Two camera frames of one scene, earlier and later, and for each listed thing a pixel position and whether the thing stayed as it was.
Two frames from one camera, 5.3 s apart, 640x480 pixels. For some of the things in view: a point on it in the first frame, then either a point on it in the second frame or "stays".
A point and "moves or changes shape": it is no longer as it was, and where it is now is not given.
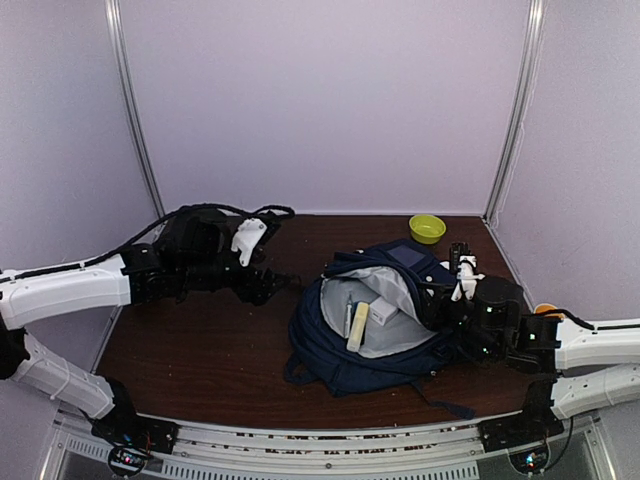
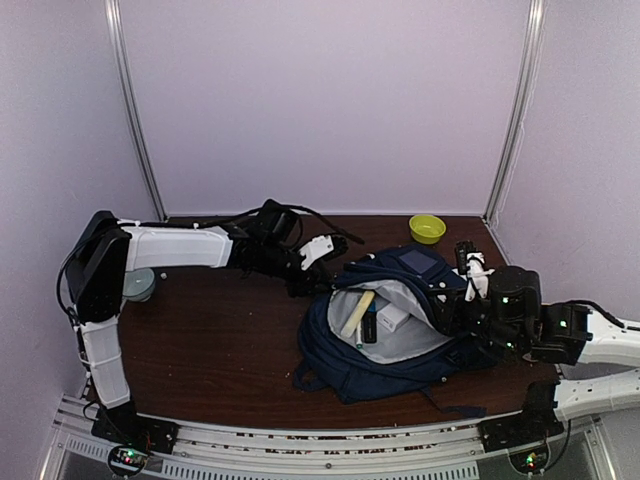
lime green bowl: x=427 y=228 stays
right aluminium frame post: x=515 y=130 stays
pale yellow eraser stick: x=358 y=328 moves or changes shape
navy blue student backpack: x=412 y=346 moves or changes shape
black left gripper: x=261 y=292 to x=312 y=277
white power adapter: x=381 y=311 to x=392 y=317
